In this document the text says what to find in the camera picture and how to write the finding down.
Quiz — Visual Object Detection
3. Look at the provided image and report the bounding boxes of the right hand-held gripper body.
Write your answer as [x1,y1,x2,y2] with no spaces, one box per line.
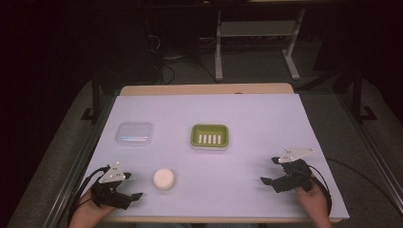
[271,146,316,194]

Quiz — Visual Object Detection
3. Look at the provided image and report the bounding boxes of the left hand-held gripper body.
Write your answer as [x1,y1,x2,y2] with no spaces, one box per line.
[90,161,133,211]

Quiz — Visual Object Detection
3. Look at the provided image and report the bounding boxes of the white round soap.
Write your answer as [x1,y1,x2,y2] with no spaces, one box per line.
[153,167,177,192]

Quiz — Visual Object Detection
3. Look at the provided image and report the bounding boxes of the green soap dish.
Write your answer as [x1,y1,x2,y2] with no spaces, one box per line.
[189,123,230,151]

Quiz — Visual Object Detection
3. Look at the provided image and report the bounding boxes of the person's left hand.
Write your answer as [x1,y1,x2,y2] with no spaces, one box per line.
[73,189,117,226]

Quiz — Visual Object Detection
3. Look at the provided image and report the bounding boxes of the person's right hand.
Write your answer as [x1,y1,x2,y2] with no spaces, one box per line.
[296,180,331,223]

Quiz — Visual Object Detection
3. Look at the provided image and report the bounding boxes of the clear plastic lid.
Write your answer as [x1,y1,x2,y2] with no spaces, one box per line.
[114,122,154,148]

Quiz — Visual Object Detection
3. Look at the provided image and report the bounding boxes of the white table cover sheet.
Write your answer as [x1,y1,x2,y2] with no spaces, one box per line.
[80,92,351,220]

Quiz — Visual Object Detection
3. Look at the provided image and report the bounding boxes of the black metal stand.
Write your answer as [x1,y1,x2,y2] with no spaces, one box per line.
[80,71,103,125]
[335,63,378,124]

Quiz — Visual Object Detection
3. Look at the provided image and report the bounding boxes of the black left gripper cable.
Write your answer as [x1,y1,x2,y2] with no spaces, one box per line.
[67,165,111,226]

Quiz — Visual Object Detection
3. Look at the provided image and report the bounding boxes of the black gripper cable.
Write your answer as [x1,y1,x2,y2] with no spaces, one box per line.
[307,157,403,219]
[67,165,111,226]

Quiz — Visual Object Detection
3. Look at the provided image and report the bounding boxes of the aluminium rail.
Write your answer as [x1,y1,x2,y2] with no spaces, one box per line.
[336,94,403,211]
[41,94,118,228]

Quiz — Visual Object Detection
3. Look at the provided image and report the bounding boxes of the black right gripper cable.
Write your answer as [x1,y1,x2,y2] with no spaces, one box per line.
[307,157,403,219]

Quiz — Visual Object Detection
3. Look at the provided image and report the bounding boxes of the black floor cables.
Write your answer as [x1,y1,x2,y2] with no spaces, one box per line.
[147,33,221,86]

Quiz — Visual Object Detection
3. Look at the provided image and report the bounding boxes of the white metal desk frame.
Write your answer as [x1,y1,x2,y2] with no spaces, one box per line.
[214,7,308,82]

